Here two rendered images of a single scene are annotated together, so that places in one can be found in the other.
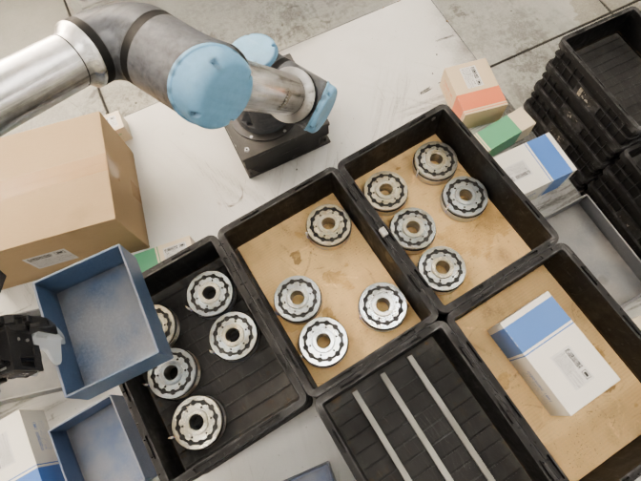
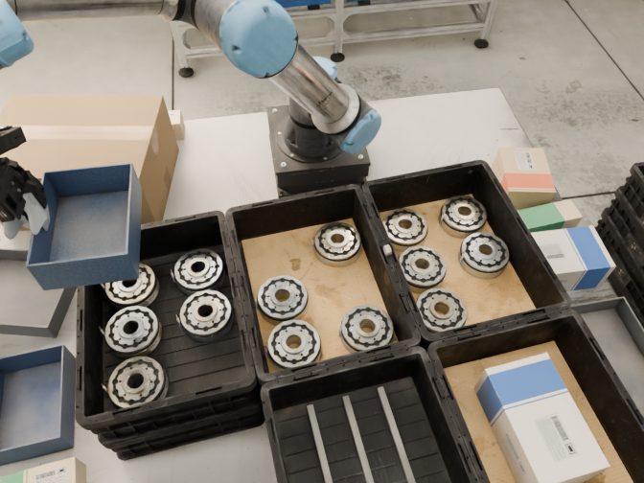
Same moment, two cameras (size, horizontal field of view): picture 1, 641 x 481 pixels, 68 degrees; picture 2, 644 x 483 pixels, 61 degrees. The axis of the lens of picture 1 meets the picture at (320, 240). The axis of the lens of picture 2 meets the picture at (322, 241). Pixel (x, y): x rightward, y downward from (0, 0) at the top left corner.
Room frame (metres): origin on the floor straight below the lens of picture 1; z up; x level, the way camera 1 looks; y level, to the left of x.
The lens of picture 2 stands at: (-0.30, -0.11, 1.81)
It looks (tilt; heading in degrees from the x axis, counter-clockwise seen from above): 54 degrees down; 10
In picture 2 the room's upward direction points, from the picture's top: straight up
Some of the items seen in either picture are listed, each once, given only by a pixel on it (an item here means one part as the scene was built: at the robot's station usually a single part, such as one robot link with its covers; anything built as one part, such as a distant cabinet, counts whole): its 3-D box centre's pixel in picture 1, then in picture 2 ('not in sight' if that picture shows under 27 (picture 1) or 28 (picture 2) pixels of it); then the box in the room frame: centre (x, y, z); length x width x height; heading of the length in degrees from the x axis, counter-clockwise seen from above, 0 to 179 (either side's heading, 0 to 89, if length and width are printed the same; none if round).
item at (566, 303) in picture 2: (443, 201); (457, 242); (0.39, -0.27, 0.92); 0.40 x 0.30 x 0.02; 24
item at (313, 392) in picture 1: (323, 273); (315, 273); (0.27, 0.00, 0.92); 0.40 x 0.30 x 0.02; 24
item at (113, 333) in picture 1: (103, 321); (89, 223); (0.19, 0.37, 1.10); 0.20 x 0.15 x 0.07; 19
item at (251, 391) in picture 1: (200, 354); (167, 319); (0.15, 0.28, 0.87); 0.40 x 0.30 x 0.11; 24
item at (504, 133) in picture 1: (489, 141); (529, 224); (0.63, -0.49, 0.73); 0.24 x 0.06 x 0.06; 114
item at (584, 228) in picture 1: (584, 260); (608, 362); (0.27, -0.63, 0.73); 0.27 x 0.20 x 0.05; 20
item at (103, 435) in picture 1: (103, 453); (30, 402); (-0.01, 0.54, 0.74); 0.20 x 0.15 x 0.07; 24
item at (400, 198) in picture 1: (385, 190); (404, 225); (0.47, -0.17, 0.86); 0.10 x 0.10 x 0.01
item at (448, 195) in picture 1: (465, 196); (485, 251); (0.43, -0.34, 0.86); 0.10 x 0.10 x 0.01
